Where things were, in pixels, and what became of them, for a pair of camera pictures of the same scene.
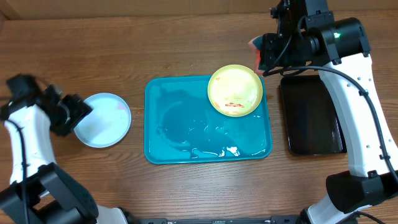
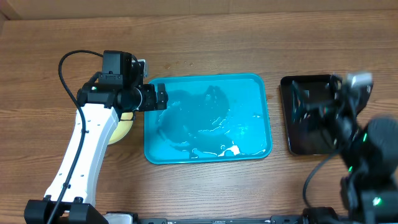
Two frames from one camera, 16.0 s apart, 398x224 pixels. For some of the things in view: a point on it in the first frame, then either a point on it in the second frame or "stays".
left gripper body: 70,115 to 142,100
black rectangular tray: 311,124 stays
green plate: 235,90 to 124,128
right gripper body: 275,56 to 345,124
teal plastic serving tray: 181,124 stays
